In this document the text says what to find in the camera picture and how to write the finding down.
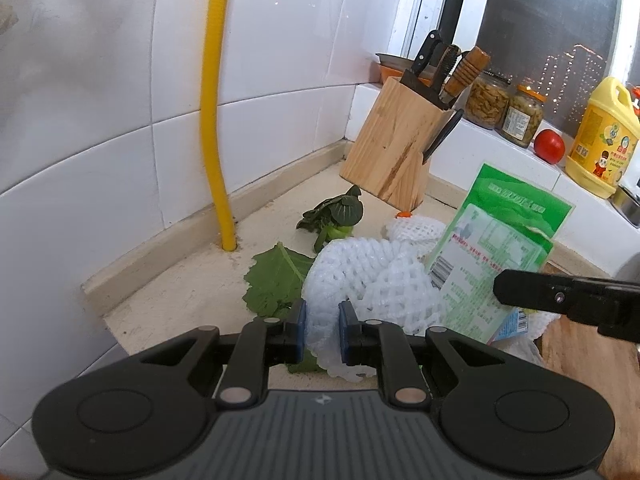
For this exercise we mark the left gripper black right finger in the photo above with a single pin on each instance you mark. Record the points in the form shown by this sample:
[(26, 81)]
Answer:
[(385, 347)]

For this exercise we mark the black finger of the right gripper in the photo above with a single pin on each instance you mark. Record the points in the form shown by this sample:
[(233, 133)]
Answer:
[(612, 307)]

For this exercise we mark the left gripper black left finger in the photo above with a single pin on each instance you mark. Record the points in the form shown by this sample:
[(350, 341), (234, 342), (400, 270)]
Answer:
[(249, 355)]

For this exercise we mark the white foam fruit net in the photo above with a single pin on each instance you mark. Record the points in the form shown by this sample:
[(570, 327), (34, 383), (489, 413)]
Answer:
[(384, 280)]

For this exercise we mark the green plastic food bag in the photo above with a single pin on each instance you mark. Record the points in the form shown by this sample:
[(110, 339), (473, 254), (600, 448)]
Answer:
[(503, 223)]

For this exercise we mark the black kitchen scissors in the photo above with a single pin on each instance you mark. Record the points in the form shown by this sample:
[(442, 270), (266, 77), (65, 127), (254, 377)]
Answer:
[(441, 136)]

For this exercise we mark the wooden cutting board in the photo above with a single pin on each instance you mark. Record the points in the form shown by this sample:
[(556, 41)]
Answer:
[(610, 367)]

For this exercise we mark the large green leaf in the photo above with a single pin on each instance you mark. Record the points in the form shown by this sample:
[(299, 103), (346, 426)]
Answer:
[(275, 282)]

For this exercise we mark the steel pot on sill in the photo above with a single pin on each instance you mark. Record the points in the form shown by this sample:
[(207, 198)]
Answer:
[(627, 205)]

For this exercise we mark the small bok choy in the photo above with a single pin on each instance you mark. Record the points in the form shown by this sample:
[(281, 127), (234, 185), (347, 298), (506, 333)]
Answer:
[(334, 218)]

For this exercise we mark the yellow oil bottle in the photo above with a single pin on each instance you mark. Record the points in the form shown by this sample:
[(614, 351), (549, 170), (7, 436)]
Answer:
[(606, 139)]

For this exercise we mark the red tomato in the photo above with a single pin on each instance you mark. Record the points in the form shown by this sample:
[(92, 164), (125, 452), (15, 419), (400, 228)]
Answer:
[(549, 146)]

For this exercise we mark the wooden knife block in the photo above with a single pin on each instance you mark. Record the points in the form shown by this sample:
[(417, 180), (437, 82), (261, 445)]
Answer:
[(386, 159)]

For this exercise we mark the glass jar with label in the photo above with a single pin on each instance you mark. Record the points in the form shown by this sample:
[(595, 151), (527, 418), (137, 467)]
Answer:
[(523, 116)]

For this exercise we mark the glass jar of pickles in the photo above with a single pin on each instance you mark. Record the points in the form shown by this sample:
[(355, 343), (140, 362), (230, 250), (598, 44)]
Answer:
[(488, 99)]

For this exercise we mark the orange bowl on sill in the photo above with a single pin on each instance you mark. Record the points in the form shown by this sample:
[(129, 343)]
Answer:
[(388, 72)]

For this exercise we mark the metal bowl on sill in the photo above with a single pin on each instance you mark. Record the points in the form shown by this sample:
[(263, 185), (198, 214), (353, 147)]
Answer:
[(394, 62)]

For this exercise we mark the yellow vertical pipe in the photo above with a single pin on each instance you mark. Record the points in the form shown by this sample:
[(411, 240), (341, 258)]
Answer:
[(212, 54)]

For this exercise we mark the wooden handled knife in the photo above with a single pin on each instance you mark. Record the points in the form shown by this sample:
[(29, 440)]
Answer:
[(468, 69)]

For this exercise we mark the black handled knife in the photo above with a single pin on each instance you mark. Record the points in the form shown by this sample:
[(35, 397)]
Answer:
[(411, 77), (445, 64)]

